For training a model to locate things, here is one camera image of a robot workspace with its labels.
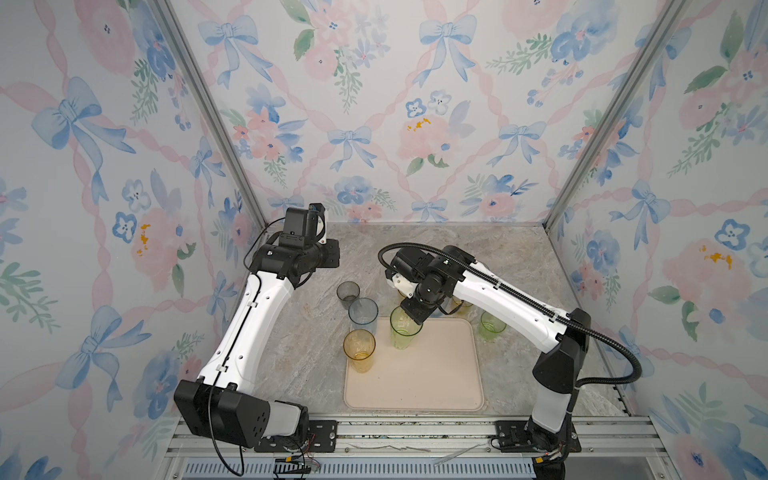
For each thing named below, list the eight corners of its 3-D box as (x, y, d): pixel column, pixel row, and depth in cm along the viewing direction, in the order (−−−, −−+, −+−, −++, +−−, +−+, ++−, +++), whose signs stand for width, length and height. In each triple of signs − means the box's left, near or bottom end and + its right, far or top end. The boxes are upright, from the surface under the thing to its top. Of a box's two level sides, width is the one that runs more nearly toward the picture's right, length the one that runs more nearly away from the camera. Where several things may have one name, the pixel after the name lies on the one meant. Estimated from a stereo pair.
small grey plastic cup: (345, 310, 98) (342, 299, 93) (337, 296, 102) (334, 285, 96) (362, 302, 100) (360, 290, 95) (354, 289, 104) (352, 277, 98)
